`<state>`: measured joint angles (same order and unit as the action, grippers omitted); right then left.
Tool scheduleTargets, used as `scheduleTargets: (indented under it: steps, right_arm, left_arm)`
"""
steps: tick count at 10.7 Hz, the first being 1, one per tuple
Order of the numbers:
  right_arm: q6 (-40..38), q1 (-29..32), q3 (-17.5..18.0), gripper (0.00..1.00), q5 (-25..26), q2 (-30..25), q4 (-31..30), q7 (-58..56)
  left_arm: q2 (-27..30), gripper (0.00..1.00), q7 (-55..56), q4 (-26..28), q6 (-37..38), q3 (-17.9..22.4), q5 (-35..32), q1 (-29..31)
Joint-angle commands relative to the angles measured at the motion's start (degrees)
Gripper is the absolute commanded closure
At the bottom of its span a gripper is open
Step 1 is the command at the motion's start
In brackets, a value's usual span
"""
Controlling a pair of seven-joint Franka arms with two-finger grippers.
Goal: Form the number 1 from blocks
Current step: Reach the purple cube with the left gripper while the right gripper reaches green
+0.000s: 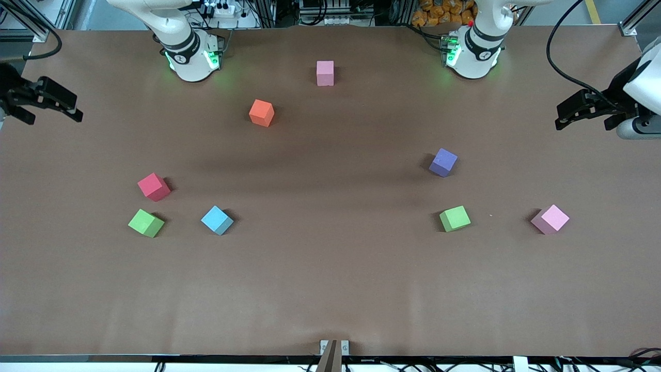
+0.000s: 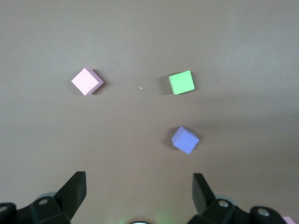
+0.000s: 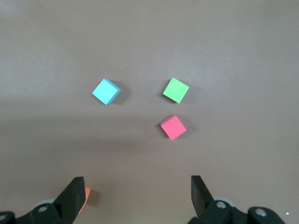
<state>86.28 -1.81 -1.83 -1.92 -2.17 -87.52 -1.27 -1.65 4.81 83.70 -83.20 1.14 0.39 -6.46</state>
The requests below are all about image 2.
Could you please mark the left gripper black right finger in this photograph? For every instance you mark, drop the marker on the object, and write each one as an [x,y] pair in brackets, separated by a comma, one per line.
[203,198]

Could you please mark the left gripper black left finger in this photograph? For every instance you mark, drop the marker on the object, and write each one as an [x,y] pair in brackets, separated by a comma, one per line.
[70,200]

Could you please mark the purple foam cube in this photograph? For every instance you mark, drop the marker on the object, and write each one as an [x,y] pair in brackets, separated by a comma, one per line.
[185,141]

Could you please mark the green foam cube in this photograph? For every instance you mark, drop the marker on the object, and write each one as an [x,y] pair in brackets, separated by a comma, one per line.
[181,82]

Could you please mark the pink foam cube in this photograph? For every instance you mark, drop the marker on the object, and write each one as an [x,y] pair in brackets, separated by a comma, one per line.
[85,81]
[289,221]

